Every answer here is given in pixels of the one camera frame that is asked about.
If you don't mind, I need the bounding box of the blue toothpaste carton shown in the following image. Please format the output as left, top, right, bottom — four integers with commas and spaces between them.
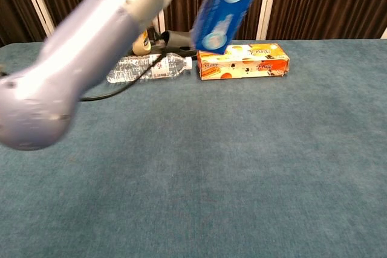
189, 0, 270, 55

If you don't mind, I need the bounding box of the orange biscuit box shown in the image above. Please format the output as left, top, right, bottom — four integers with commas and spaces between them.
197, 43, 291, 81

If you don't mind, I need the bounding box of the black rubber slipper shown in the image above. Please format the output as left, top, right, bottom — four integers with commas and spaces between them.
148, 30, 218, 56

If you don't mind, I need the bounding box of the clear plastic water bottle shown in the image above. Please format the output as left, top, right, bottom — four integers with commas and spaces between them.
106, 52, 194, 84

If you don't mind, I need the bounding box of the cream bottle with blue cap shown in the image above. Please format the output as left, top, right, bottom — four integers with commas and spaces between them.
132, 30, 152, 56

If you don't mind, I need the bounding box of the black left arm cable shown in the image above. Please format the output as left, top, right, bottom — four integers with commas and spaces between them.
79, 27, 167, 102

